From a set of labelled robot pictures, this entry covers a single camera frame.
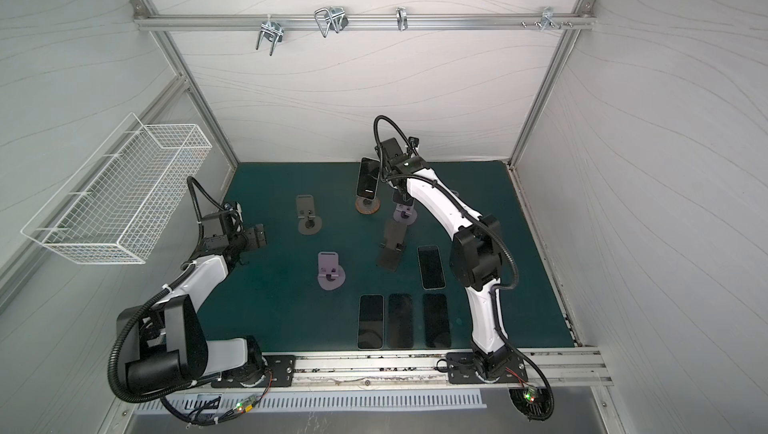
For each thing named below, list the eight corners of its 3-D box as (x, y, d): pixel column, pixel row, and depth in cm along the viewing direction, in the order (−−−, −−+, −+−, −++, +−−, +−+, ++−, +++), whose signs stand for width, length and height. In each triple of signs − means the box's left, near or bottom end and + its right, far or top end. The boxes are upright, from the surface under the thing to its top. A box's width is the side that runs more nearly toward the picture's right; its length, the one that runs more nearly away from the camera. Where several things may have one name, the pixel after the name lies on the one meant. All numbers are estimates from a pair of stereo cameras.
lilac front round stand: (321, 290, 90) (314, 276, 81) (325, 267, 94) (318, 251, 86) (344, 290, 90) (339, 276, 81) (346, 267, 94) (342, 251, 86)
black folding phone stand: (378, 268, 93) (377, 253, 85) (386, 235, 100) (386, 219, 93) (400, 272, 92) (401, 258, 85) (406, 238, 100) (407, 223, 92)
